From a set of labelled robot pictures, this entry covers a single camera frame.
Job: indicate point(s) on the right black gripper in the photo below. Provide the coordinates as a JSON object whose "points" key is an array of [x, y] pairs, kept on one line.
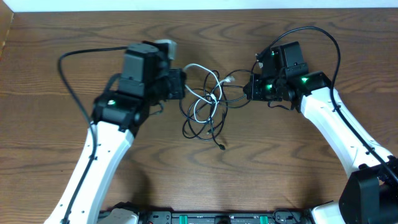
{"points": [[255, 94]]}

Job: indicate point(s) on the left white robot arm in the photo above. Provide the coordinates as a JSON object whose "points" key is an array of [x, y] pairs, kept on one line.
{"points": [[145, 80]]}

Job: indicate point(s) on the cardboard box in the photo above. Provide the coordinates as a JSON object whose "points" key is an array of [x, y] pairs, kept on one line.
{"points": [[6, 18]]}

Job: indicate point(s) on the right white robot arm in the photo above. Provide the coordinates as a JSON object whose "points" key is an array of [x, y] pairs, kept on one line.
{"points": [[370, 194]]}

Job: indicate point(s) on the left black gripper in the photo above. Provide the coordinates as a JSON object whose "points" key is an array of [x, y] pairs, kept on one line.
{"points": [[178, 83]]}

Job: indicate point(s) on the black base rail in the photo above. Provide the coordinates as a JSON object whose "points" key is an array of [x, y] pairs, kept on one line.
{"points": [[155, 215]]}

